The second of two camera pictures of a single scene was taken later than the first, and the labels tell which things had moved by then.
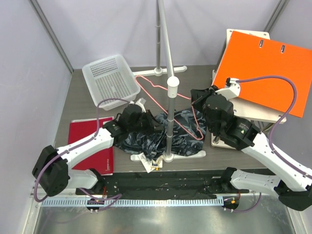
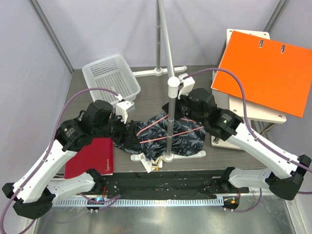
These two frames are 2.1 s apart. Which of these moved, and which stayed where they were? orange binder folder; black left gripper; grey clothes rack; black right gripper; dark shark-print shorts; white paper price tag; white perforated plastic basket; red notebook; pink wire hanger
Moved: black left gripper; black right gripper; pink wire hanger
Stayed: dark shark-print shorts; red notebook; white perforated plastic basket; white paper price tag; orange binder folder; grey clothes rack
